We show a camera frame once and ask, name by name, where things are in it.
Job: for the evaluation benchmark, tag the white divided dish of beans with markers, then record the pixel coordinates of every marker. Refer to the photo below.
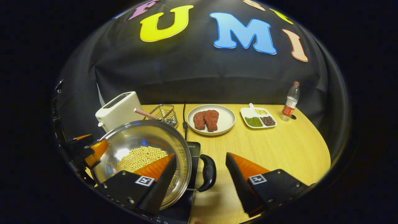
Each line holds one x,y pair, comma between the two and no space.
253,121

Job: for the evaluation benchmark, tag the white round plate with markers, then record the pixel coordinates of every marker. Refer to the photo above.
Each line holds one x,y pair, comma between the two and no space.
225,119

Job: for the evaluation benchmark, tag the white toaster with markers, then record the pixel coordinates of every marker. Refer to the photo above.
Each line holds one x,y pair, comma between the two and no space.
119,112

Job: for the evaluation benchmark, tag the clear plastic water bottle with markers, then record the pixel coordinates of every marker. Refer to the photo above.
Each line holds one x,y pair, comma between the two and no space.
289,105

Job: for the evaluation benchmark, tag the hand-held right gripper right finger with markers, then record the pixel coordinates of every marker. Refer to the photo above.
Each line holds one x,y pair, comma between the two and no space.
241,186

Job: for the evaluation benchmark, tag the black induction cooktop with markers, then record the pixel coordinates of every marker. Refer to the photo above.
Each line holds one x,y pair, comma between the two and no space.
194,161

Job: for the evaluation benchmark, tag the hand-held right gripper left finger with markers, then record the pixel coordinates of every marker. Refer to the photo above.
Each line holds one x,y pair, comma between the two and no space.
160,189

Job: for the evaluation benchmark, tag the black backdrop cloth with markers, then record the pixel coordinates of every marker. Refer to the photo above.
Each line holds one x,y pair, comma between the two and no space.
192,71

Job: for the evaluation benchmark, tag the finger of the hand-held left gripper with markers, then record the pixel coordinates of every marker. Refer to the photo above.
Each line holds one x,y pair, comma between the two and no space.
83,137
99,151

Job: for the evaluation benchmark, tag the brown meat piece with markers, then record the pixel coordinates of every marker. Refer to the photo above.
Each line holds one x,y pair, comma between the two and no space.
212,119
199,120

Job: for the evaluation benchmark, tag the pink striped stick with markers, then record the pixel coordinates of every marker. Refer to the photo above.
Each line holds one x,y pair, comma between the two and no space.
144,113

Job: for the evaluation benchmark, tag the pile of soybeans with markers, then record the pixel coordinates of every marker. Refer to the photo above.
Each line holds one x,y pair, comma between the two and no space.
140,158

